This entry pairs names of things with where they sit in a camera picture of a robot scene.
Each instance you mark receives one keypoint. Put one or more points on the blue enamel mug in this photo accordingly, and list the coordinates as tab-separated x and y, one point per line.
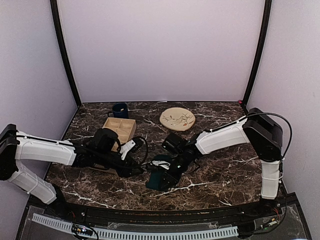
119	110

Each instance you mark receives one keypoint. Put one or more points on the dark green sock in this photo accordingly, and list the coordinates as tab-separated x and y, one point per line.
155	172

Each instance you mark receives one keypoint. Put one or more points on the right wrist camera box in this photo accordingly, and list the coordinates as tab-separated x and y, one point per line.
160	164

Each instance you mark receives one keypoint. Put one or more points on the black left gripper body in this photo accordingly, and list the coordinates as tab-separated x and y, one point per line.
103	160

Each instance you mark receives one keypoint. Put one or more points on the white slotted cable duct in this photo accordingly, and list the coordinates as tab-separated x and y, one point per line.
122	231

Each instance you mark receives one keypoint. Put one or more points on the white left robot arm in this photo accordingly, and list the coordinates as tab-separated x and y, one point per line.
16	146

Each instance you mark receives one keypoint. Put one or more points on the black left corner frame post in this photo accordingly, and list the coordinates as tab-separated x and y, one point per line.
63	52

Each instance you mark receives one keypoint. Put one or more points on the bird pattern ceramic plate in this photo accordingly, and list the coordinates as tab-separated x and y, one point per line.
177	119

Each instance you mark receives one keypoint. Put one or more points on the wooden compartment box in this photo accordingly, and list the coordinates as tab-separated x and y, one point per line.
125	128

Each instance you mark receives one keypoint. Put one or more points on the black corner frame post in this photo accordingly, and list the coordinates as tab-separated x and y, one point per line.
63	52
258	54

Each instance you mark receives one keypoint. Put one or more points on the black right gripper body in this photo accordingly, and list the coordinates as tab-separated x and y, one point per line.
176	177

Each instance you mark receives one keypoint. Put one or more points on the black right corner frame post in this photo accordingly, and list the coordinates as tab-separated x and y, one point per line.
258	54

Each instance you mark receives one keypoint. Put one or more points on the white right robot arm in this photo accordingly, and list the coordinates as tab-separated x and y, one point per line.
256	128

